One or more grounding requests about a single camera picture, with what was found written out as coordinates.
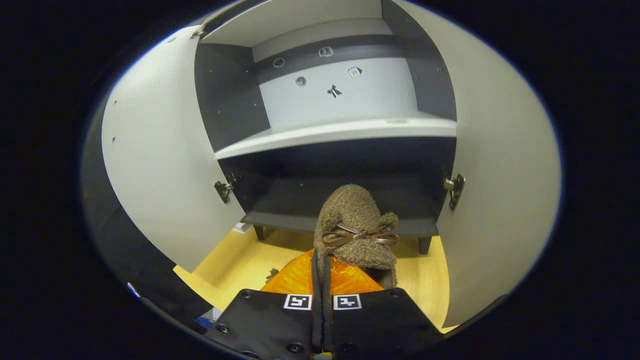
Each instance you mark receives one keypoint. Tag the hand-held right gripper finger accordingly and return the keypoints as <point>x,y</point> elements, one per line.
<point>317,320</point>
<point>328,320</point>

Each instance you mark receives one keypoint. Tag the brown fuzzy shoe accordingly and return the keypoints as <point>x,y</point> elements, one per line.
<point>355,215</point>
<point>272,274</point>

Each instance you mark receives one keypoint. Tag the grey shoe cabinet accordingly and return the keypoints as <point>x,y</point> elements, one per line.
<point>340,131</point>

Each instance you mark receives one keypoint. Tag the grey cabinet door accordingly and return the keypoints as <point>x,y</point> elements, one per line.
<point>165,165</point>
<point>500,175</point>

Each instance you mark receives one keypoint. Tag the metal door hinge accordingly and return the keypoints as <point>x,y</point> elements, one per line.
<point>225,187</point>
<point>455,189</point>

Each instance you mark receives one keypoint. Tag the blue book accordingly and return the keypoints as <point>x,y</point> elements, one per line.
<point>204,321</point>

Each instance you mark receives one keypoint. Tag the white flat object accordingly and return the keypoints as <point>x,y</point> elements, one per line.
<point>242,228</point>

